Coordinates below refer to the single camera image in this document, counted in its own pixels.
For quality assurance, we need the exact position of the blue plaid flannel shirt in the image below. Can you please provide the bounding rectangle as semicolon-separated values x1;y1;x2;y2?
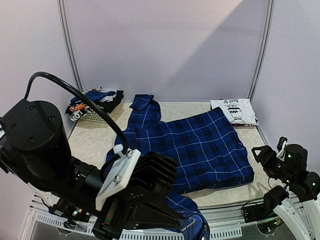
104;93;256;240

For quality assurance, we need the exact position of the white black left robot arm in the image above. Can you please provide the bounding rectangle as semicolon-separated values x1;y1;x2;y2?
0;99;183;240

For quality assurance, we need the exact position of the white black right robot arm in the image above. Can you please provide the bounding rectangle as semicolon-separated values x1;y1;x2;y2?
251;143;320;240

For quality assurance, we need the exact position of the cream perforated laundry basket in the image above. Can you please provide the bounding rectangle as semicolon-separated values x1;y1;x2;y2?
74;102;125;124

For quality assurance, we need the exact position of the folded red white shirt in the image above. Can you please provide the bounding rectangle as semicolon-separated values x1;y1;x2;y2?
231;116;259;127

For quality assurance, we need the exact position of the folded white cartoon t-shirt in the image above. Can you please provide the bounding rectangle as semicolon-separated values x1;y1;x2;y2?
210;98;256;123

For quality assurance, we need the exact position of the black garment in basket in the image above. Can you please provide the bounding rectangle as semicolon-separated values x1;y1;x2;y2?
97;90;124;115

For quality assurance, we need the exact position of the grey garment in basket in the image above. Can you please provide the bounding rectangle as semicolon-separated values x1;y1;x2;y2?
93;86;118;103

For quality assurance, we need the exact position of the solid blue garment in basket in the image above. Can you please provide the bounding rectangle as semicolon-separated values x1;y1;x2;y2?
83;89;117;103

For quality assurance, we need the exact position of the black white orange printed shirt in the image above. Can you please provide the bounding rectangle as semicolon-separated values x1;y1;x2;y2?
65;102;104;122

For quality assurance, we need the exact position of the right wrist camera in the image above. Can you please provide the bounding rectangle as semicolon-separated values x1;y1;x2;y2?
276;136;288;159

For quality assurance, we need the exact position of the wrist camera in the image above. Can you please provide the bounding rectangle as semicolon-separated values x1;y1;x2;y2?
276;136;288;159
95;144;141;211

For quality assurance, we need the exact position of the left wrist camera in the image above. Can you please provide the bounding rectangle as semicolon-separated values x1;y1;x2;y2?
95;144;141;211

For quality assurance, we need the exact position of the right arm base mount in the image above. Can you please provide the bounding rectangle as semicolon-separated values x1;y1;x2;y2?
240;201;279;223

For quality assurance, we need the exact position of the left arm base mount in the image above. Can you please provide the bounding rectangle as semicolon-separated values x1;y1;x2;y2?
48;198;92;223

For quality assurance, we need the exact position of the aluminium front rail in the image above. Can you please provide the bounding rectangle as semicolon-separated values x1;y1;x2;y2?
21;193;312;240

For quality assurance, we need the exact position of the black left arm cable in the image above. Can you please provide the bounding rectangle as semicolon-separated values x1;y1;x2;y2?
23;71;130;181

